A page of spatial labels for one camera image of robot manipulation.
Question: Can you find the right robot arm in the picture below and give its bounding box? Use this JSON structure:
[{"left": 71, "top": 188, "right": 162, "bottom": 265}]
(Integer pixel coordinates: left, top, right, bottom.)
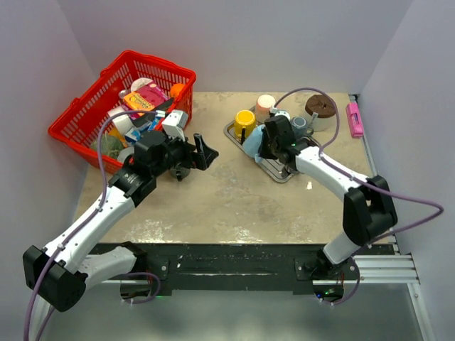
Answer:
[{"left": 259, "top": 116, "right": 397, "bottom": 279}]

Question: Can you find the green melon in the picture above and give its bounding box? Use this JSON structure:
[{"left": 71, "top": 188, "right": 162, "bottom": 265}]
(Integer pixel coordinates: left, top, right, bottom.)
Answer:
[{"left": 100, "top": 134, "right": 124, "bottom": 159}]

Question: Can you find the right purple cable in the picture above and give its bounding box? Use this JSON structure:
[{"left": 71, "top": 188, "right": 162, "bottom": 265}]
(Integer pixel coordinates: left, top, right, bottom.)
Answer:
[{"left": 272, "top": 87, "right": 444, "bottom": 249}]

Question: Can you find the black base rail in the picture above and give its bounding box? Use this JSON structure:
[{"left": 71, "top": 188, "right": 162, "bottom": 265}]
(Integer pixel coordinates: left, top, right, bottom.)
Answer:
[{"left": 80, "top": 242, "right": 395, "bottom": 298}]

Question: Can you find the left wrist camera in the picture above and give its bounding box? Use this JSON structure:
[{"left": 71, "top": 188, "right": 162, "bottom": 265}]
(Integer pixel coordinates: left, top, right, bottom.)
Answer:
[{"left": 162, "top": 109, "right": 188, "bottom": 141}]

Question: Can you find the dark blue-grey mug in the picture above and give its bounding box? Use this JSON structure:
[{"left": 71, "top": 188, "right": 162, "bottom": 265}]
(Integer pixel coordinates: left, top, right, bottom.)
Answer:
[{"left": 290, "top": 117, "right": 314, "bottom": 139}]

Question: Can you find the pink snack packet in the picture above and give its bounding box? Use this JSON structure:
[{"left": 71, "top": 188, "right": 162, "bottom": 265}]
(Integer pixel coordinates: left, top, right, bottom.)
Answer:
[{"left": 130, "top": 78, "right": 170, "bottom": 107}]

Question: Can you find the orange ball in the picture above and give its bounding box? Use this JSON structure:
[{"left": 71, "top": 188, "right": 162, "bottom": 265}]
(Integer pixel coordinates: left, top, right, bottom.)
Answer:
[{"left": 169, "top": 83, "right": 185, "bottom": 98}]

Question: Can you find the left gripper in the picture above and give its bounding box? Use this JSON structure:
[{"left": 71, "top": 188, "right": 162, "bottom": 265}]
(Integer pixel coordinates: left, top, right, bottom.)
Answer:
[{"left": 152, "top": 129, "right": 218, "bottom": 178}]

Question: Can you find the pink box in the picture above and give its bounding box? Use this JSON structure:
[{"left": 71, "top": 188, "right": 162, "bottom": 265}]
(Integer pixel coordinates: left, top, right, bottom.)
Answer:
[{"left": 346, "top": 102, "right": 364, "bottom": 138}]

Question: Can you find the white cup brown lid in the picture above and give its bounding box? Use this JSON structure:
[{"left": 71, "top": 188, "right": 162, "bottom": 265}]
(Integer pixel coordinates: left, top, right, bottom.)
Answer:
[{"left": 305, "top": 94, "right": 336, "bottom": 132}]

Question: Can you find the blue white carton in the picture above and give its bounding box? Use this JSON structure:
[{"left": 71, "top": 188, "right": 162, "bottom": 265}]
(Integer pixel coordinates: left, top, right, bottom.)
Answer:
[{"left": 124, "top": 119, "right": 159, "bottom": 146}]

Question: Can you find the light blue mug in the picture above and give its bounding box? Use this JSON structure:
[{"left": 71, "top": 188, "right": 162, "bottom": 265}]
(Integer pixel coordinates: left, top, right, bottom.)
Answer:
[{"left": 242, "top": 124, "right": 264, "bottom": 163}]

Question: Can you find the orange snack packet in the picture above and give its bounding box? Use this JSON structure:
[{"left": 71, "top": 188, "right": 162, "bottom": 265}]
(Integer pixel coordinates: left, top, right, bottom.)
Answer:
[{"left": 122, "top": 92, "right": 155, "bottom": 111}]

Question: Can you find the black knife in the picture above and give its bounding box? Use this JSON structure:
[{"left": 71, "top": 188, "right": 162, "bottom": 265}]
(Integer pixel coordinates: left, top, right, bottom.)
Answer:
[{"left": 131, "top": 98, "right": 174, "bottom": 130}]

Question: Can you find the yellow mug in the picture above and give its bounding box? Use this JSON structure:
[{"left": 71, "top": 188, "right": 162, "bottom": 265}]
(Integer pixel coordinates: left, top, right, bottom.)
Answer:
[{"left": 234, "top": 109, "right": 257, "bottom": 144}]

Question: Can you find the pink white mug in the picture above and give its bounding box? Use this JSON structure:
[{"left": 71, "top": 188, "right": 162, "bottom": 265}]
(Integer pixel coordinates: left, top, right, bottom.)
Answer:
[{"left": 254, "top": 94, "right": 276, "bottom": 124}]

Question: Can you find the white tape roll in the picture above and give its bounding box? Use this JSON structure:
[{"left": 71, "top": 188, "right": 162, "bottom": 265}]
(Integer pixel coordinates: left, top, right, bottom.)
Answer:
[{"left": 107, "top": 105, "right": 134, "bottom": 135}]

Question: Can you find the dark grey mug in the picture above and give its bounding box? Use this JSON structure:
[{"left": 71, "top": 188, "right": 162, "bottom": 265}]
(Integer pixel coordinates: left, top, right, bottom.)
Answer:
[{"left": 168, "top": 167, "right": 191, "bottom": 182}]

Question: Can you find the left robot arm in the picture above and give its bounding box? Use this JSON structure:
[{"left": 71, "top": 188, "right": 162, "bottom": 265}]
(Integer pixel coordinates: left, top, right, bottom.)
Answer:
[{"left": 23, "top": 131, "right": 219, "bottom": 312}]

